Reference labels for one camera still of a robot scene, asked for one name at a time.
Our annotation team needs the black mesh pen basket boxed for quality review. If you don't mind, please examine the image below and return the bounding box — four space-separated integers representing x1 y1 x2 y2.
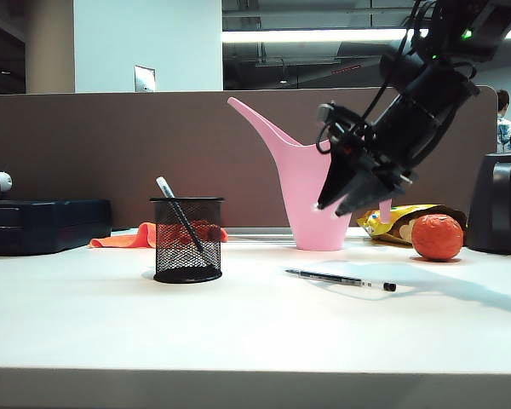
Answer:
149 197 225 285

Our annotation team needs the black plastic tool case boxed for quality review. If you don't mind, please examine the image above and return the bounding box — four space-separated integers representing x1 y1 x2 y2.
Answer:
0 199 112 257

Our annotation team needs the brown desk partition panel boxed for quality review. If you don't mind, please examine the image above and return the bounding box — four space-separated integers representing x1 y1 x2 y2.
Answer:
0 84 499 233

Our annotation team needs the silver aluminium desk rail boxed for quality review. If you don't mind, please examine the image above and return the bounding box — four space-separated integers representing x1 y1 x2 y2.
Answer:
110 227 367 249

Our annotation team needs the person in light shirt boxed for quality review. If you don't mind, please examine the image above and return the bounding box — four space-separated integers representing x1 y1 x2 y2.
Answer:
495 89 511 153

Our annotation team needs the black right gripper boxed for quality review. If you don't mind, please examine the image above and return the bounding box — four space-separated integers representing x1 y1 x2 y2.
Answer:
316 101 419 216

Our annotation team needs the orange ball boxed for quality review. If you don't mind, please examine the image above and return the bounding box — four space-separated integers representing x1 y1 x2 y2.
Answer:
411 212 466 262

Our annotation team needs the long ceiling light strip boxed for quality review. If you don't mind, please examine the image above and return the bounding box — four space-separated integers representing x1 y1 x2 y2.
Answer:
221 26 511 44

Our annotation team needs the yellow snack bag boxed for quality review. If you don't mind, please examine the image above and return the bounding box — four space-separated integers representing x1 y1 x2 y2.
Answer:
356 203 468 247

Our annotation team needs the pink plastic watering can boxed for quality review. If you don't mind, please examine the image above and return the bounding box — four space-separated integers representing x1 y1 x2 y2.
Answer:
227 96 393 251

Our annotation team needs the clear black-ink gel pen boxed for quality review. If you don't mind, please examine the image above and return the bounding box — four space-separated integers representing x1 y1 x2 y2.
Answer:
155 176 206 253
284 268 398 293

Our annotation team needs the silver wall plate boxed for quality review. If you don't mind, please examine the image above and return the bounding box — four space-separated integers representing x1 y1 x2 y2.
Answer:
133 65 157 94

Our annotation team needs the dark grey plastic jug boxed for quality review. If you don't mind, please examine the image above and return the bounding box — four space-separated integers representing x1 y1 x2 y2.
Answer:
466 151 511 256

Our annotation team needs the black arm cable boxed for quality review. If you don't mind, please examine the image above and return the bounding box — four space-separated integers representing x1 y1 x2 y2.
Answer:
359 0 435 127

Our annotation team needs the orange microfibre cloth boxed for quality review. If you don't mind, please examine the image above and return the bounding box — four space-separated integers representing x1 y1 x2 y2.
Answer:
89 220 229 250

